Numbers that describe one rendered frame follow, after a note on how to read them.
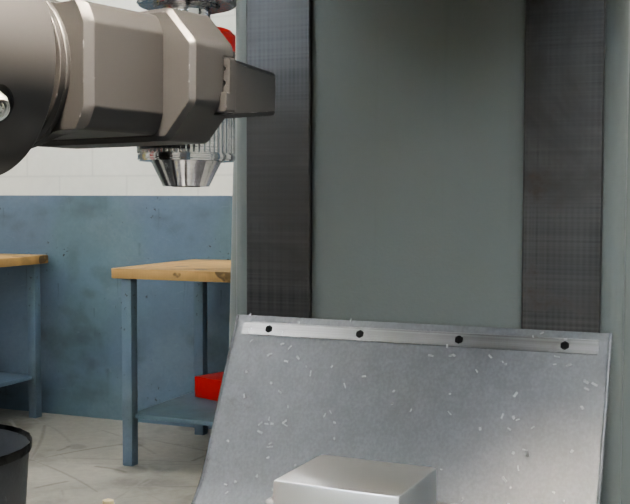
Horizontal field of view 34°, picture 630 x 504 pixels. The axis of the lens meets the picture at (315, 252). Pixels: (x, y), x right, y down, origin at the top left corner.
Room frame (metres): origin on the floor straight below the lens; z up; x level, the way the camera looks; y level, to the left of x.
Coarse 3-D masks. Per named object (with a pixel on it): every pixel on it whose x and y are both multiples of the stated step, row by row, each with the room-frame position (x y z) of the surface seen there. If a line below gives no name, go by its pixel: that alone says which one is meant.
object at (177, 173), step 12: (156, 168) 0.49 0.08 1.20; (168, 168) 0.48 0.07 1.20; (180, 168) 0.48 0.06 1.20; (192, 168) 0.48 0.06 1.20; (204, 168) 0.49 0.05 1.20; (216, 168) 0.49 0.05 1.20; (168, 180) 0.49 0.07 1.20; (180, 180) 0.48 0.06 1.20; (192, 180) 0.49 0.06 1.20; (204, 180) 0.49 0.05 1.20
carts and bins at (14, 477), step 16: (0, 432) 2.50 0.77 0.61; (16, 432) 2.46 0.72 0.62; (0, 448) 2.49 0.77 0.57; (16, 448) 2.46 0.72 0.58; (0, 464) 2.19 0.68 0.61; (16, 464) 2.25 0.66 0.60; (0, 480) 2.20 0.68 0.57; (16, 480) 2.26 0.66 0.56; (0, 496) 2.20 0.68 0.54; (16, 496) 2.26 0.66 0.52
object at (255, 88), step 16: (240, 64) 0.48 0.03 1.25; (240, 80) 0.48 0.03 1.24; (256, 80) 0.49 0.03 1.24; (272, 80) 0.50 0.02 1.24; (240, 96) 0.48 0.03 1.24; (256, 96) 0.49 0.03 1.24; (272, 96) 0.50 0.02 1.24; (240, 112) 0.48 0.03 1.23; (256, 112) 0.49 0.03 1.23; (272, 112) 0.50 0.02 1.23
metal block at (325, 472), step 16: (304, 464) 0.48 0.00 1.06; (320, 464) 0.48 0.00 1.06; (336, 464) 0.48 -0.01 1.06; (352, 464) 0.48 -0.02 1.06; (368, 464) 0.48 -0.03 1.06; (384, 464) 0.48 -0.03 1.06; (400, 464) 0.48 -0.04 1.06; (288, 480) 0.45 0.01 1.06; (304, 480) 0.45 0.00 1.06; (320, 480) 0.45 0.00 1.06; (336, 480) 0.45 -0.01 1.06; (352, 480) 0.45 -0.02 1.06; (368, 480) 0.45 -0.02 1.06; (384, 480) 0.45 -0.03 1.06; (400, 480) 0.45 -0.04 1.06; (416, 480) 0.45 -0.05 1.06; (432, 480) 0.47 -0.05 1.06; (288, 496) 0.45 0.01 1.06; (304, 496) 0.45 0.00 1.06; (320, 496) 0.44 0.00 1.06; (336, 496) 0.44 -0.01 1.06; (352, 496) 0.44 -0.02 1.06; (368, 496) 0.43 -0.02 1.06; (384, 496) 0.43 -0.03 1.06; (400, 496) 0.43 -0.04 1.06; (416, 496) 0.45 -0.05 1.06; (432, 496) 0.47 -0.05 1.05
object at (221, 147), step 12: (228, 120) 0.49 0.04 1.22; (216, 132) 0.48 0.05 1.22; (228, 132) 0.49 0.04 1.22; (192, 144) 0.47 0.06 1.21; (204, 144) 0.48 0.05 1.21; (216, 144) 0.48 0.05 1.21; (228, 144) 0.49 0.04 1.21; (144, 156) 0.48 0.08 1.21; (156, 156) 0.48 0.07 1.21; (168, 156) 0.47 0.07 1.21; (180, 156) 0.47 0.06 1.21; (192, 156) 0.47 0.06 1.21; (204, 156) 0.48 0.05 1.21; (216, 156) 0.48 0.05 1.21; (228, 156) 0.49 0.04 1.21
